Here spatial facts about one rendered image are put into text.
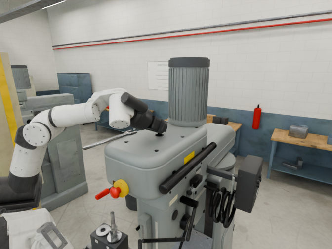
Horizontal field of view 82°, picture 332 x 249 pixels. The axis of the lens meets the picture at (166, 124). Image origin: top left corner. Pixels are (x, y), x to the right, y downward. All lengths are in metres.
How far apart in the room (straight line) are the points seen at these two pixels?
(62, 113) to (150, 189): 0.37
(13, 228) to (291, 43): 4.81
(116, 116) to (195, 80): 0.44
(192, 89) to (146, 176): 0.45
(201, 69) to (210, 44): 4.33
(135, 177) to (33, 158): 0.35
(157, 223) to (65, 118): 0.57
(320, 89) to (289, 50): 0.98
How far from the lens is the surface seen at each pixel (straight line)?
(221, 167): 1.29
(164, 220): 0.90
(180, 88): 0.90
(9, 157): 2.38
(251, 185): 0.96
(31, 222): 0.87
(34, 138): 0.71
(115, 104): 0.61
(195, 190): 1.00
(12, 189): 0.88
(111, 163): 0.72
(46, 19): 10.76
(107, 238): 1.44
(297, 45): 4.84
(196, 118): 0.93
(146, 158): 0.61
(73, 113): 0.66
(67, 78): 8.48
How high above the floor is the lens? 2.16
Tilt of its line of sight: 16 degrees down
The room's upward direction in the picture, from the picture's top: straight up
